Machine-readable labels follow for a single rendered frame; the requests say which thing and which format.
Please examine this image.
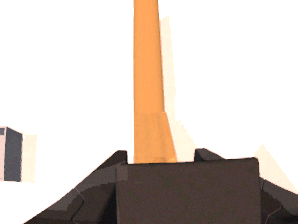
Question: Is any grey open-top box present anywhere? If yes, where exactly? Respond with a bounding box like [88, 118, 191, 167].
[0, 125, 23, 183]

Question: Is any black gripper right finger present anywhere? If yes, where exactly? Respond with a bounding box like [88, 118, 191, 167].
[194, 148, 298, 224]

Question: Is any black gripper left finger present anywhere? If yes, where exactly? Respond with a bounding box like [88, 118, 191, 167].
[24, 149, 128, 224]

